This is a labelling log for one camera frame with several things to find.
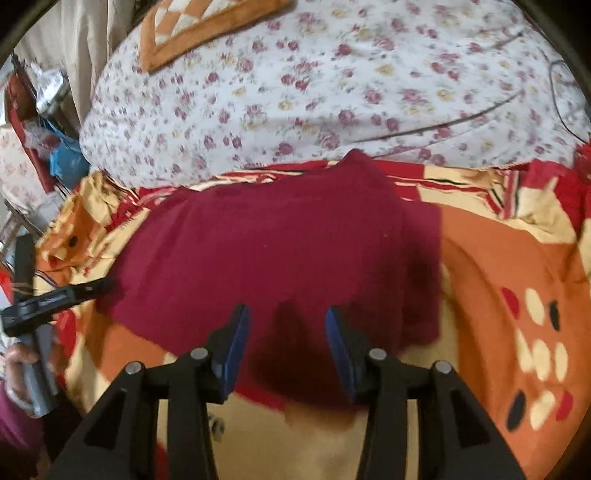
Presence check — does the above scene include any blue plastic bag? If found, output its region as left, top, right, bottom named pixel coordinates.
left=48, top=134, right=90, bottom=190

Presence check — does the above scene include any maroon garment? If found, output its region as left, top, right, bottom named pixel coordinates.
left=95, top=150, right=444, bottom=411

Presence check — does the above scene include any beige curtain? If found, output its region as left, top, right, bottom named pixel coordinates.
left=14, top=0, right=139, bottom=134

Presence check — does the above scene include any white floral pillow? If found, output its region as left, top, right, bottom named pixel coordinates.
left=0, top=124, right=61, bottom=213

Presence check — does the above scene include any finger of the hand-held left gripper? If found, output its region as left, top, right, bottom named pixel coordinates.
left=51, top=276, right=117, bottom=306

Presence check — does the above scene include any black cable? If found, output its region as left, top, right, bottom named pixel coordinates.
left=549, top=60, right=591, bottom=144

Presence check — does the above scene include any orange bordered checkered mat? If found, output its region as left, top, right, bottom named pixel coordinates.
left=139, top=0, right=296, bottom=75

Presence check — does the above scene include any person's left hand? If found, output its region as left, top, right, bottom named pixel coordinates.
left=4, top=344, right=34, bottom=403

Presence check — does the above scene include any dark red cloth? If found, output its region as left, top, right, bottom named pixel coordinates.
left=4, top=74, right=56, bottom=195

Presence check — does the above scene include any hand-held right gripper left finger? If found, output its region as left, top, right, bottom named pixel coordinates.
left=46, top=302, right=252, bottom=480

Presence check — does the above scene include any white floral quilt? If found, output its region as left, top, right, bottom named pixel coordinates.
left=78, top=0, right=591, bottom=190

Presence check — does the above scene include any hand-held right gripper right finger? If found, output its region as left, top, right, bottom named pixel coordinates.
left=324, top=307, right=527, bottom=480

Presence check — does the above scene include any clear plastic bag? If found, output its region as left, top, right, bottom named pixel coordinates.
left=36, top=69, right=66, bottom=114

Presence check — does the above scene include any orange yellow red printed blanket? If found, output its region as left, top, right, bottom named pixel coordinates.
left=34, top=143, right=591, bottom=480

